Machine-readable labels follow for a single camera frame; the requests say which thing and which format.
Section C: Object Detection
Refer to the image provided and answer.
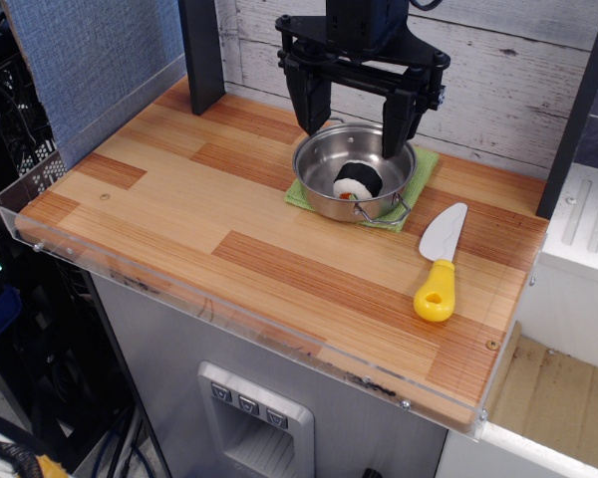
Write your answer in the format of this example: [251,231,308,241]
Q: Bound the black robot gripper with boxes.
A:
[275,1,449,158]

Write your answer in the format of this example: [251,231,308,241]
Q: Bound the stainless steel pot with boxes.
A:
[292,122,418,225]

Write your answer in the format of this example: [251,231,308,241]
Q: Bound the plush sushi roll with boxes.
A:
[333,161,383,200]

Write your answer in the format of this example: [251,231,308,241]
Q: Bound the green cloth mat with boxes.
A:
[284,145,441,234]

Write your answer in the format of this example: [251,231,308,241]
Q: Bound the blue fabric panel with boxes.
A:
[2,0,186,168]

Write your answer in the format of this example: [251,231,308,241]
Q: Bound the silver toy fridge cabinet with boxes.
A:
[95,277,447,477]

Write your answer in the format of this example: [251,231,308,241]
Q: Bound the clear acrylic table guard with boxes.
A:
[0,148,547,434]

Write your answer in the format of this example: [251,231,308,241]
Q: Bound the silver dispenser panel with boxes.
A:
[197,361,316,477]

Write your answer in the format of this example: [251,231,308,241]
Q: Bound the white side cabinet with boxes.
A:
[438,164,598,477]

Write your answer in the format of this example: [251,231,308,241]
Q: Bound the yellow black object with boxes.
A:
[0,441,71,478]

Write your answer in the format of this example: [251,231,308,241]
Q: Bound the black vertical post left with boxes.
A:
[178,0,225,116]

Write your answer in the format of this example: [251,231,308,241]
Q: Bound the black vertical post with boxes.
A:
[178,0,225,116]
[535,33,598,219]

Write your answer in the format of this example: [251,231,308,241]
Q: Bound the yellow handled toy knife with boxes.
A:
[414,202,468,323]

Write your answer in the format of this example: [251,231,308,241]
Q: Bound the black vertical post right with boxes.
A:
[535,33,598,219]

